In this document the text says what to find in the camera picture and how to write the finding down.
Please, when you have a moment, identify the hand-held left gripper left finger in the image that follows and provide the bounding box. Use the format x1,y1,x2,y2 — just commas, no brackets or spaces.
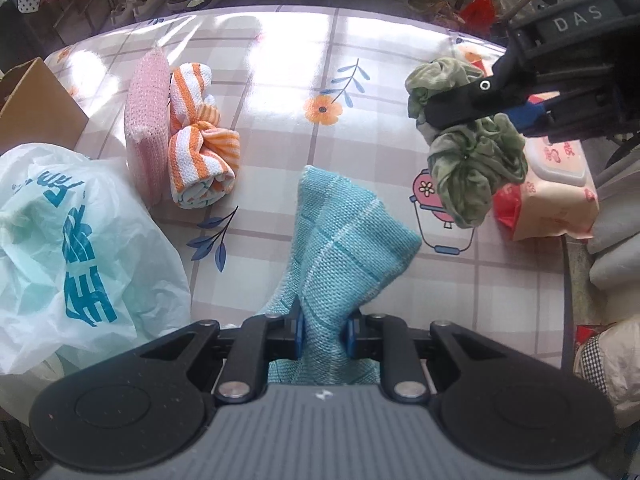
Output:
120,304,306,405

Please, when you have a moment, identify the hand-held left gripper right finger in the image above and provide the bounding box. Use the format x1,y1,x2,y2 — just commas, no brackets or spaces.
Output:
342,309,507,405

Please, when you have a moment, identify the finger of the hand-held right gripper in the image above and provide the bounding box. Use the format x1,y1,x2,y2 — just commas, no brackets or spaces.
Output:
424,76,538,132
509,104,556,137

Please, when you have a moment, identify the green cloth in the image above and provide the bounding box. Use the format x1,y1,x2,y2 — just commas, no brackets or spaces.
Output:
405,57,528,228

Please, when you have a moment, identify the teal checked cloth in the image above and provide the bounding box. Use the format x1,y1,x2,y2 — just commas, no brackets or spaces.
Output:
260,165,423,386

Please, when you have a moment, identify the pink wet wipes pack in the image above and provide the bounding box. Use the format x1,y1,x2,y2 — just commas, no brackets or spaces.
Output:
495,130,600,241

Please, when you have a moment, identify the red plastic packet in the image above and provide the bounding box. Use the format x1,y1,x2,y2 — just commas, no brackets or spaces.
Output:
492,182,523,241

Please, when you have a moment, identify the red plastic bag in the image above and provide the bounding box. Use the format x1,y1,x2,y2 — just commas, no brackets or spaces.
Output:
460,0,496,23

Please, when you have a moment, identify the white curtain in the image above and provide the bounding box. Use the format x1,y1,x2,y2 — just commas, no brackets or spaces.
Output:
587,145,640,291

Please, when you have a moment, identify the checked printed tablecloth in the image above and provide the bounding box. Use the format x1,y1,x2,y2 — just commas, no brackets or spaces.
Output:
42,5,573,386

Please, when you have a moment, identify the orange white striped towel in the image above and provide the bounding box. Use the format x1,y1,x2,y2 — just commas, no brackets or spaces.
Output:
167,62,242,209

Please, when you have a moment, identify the red packet on floor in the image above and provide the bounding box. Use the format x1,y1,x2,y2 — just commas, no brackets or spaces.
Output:
575,325,606,346

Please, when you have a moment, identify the white plastic bag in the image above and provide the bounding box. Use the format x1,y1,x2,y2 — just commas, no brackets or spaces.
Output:
0,142,192,376

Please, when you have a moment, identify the pink sponge cloth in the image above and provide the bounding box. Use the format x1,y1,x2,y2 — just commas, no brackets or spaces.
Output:
124,45,173,208

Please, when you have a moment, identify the houndstooth fabric bag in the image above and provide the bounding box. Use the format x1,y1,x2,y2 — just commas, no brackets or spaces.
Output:
572,315,640,426

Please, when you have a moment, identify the pair of beige sneakers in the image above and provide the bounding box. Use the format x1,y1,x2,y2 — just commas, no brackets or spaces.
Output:
110,0,166,23

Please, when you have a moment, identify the cardboard box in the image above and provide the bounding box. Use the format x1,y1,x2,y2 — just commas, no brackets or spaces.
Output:
0,57,90,153

